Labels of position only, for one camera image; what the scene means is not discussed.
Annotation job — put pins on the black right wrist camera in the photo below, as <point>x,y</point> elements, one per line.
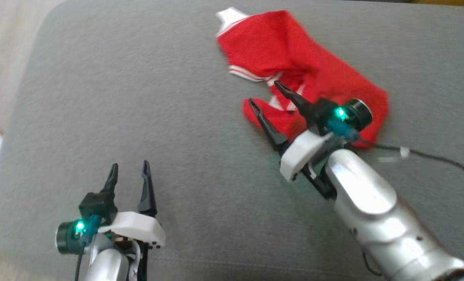
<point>321,113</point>

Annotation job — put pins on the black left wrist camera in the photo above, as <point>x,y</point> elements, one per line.
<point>97,205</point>

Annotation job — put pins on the red basketball jersey white panels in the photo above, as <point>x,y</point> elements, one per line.
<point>271,43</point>

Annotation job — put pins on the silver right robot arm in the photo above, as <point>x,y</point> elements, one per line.
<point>364,187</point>

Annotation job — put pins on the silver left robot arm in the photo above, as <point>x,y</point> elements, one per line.
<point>107,265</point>

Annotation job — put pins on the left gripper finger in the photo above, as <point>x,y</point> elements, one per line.
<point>147,195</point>
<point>111,181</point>

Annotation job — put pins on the grey sofa seat cushion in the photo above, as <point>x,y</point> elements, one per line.
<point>157,97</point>

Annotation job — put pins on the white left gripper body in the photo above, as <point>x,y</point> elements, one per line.
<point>138,228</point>

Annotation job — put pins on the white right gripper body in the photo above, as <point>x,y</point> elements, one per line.
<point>300,156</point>

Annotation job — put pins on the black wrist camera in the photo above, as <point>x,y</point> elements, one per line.
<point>97,205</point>
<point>321,113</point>

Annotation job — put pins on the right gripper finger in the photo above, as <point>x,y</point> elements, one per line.
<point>296,100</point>
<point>271,132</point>

